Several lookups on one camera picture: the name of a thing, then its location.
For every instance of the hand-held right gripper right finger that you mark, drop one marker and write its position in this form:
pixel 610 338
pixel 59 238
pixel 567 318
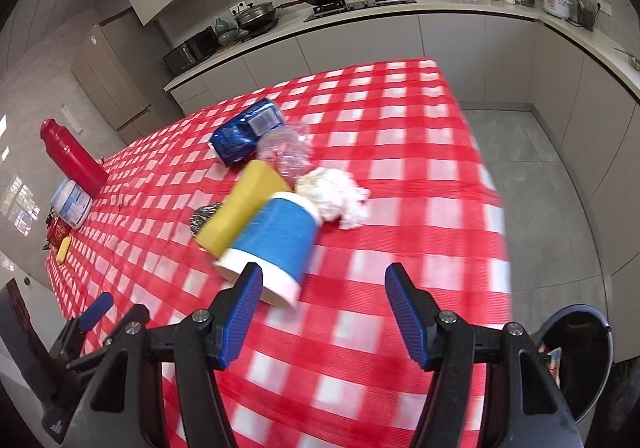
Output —
pixel 407 323

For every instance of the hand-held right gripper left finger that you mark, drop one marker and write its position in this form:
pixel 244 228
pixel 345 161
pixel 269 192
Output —
pixel 240 318

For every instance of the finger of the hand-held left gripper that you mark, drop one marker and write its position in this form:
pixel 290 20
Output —
pixel 112 335
pixel 97 310

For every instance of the blue paper cup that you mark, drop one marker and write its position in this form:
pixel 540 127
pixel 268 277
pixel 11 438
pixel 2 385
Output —
pixel 280 238

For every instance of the steel wool scrubber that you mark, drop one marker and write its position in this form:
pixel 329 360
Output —
pixel 204 220

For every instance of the white tissue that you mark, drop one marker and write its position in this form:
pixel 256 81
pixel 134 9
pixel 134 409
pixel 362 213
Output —
pixel 335 193

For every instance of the clear plastic bag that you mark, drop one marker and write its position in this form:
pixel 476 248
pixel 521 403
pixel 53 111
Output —
pixel 287 150

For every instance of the black bucket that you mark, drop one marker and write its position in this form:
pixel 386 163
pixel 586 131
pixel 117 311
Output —
pixel 590 328

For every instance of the blue snack packet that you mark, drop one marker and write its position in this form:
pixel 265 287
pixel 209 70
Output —
pixel 240 133

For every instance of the small yellow sponge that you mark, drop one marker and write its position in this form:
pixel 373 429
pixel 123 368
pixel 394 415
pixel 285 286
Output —
pixel 63 250

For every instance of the red packet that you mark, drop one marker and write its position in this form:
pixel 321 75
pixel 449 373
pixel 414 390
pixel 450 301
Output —
pixel 59 232

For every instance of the white plastic jar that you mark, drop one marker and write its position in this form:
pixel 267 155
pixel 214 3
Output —
pixel 72 205

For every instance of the red thermos bottle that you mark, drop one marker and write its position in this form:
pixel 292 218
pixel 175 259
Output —
pixel 72 158

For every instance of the red checkered tablecloth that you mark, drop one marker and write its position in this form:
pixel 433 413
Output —
pixel 400 153

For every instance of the beige refrigerator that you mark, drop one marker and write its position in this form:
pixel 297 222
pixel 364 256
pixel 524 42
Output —
pixel 115 73

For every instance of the beige lower cabinets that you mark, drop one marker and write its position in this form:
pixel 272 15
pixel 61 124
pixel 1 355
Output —
pixel 450 63

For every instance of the black microwave oven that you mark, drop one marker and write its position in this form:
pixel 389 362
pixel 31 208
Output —
pixel 192 50

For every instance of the green ceramic vase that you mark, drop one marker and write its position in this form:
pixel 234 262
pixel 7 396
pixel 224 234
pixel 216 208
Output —
pixel 226 33

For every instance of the lidded grey pot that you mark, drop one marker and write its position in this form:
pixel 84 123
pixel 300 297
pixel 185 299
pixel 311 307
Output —
pixel 256 14

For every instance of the black gas stove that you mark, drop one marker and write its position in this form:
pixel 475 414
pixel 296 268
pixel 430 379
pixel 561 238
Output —
pixel 360 5

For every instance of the green vegetable sprig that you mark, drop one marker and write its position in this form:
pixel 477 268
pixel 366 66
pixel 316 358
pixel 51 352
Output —
pixel 631 57

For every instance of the white rice cooker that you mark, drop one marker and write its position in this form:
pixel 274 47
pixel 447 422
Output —
pixel 556 2

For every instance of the black utensil holder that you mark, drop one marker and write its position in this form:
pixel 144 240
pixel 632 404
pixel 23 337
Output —
pixel 586 15

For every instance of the wall socket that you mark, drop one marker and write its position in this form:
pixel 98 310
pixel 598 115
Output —
pixel 237 7
pixel 604 8

